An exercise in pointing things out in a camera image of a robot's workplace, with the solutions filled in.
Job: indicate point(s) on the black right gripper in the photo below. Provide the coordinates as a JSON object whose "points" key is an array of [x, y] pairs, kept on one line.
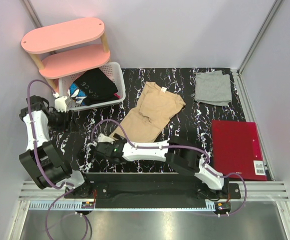
{"points": [[119, 138]]}

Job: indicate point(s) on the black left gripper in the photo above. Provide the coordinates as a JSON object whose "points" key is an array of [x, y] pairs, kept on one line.
{"points": [[66, 125]]}

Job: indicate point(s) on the beige t shirt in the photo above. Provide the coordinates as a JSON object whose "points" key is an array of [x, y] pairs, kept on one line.
{"points": [[154, 109]]}

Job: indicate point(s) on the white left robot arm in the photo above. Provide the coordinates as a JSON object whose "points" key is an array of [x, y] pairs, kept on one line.
{"points": [[42, 160]]}

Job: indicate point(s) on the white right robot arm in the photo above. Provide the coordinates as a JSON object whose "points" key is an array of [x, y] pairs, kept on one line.
{"points": [[181, 156]]}

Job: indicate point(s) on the blue white patterned garment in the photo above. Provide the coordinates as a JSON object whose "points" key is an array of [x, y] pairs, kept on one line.
{"points": [[76, 94]]}

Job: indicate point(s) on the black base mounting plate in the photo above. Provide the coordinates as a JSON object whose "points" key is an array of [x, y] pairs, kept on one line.
{"points": [[151, 191]]}

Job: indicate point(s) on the black t shirt in basket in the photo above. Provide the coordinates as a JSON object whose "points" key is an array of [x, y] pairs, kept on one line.
{"points": [[97, 86]]}

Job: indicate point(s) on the pink three-tier wooden shelf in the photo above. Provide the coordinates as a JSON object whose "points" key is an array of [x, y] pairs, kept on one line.
{"points": [[67, 48]]}

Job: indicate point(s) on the left electronics connector board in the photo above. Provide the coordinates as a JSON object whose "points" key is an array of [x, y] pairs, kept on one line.
{"points": [[88, 204]]}

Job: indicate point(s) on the electronics connector board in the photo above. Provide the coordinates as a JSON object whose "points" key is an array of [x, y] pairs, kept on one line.
{"points": [[88, 204], [223, 206]]}

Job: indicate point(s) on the white plastic laundry basket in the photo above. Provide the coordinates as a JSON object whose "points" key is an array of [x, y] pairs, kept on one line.
{"points": [[112, 71]]}

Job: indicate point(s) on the black marble pattern mat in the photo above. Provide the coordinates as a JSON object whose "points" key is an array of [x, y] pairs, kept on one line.
{"points": [[192, 123]]}

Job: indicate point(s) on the folded grey t shirt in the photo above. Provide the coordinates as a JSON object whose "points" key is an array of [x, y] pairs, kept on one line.
{"points": [[213, 88]]}

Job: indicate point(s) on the right electronics connector board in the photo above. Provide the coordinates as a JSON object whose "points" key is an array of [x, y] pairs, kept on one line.
{"points": [[223, 206]]}

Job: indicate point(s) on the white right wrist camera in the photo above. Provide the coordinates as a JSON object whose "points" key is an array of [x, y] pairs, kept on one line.
{"points": [[104, 139]]}

